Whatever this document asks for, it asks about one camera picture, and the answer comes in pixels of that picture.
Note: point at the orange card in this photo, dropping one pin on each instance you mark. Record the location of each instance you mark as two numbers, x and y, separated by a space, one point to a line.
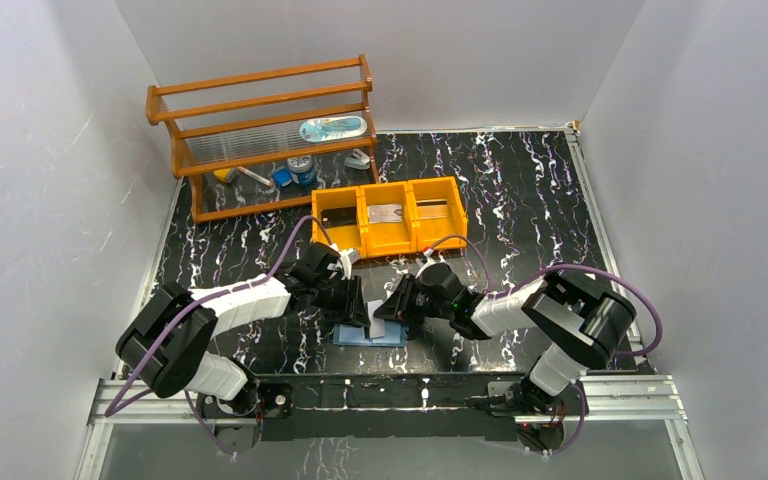
432 209

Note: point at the white blue round tin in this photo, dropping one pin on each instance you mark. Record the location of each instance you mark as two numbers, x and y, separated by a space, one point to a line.
302 170

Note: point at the white striped card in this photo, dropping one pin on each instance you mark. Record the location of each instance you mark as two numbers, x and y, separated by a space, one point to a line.
378 327

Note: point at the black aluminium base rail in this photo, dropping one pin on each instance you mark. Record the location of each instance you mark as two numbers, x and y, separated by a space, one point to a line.
485 405

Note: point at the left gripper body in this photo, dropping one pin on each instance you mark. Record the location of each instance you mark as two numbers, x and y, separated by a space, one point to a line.
349 298

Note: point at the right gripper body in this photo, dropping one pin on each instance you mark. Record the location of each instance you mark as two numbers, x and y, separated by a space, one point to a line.
408 302

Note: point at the small blue box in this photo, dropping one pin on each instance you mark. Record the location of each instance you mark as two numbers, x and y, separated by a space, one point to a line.
282 177

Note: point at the wooden shelf rack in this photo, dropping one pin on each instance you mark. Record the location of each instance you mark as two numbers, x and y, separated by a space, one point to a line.
248 120

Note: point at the right yellow plastic bin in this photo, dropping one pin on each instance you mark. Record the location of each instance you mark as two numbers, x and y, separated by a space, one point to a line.
450 230

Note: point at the yellow grey sponge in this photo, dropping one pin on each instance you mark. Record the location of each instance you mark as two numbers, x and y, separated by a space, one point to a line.
226 176

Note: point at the left yellow plastic bin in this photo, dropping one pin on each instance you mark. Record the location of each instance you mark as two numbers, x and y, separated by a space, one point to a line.
344 237

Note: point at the blue white oval package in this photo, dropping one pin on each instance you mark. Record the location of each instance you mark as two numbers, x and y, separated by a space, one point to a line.
326 129

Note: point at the white stapler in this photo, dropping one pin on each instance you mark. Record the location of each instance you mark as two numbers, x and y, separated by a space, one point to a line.
358 160

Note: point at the white red marker pen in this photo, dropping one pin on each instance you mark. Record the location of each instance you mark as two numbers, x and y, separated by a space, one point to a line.
255 176

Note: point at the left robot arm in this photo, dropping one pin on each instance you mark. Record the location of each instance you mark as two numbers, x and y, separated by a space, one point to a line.
166 345

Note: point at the black card with stripe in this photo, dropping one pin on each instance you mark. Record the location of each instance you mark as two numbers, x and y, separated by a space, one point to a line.
339 217

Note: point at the white card with grey stripe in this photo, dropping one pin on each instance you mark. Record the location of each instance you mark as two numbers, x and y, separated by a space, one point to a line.
385 213

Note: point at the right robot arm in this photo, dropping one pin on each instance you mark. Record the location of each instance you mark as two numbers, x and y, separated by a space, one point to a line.
584 320

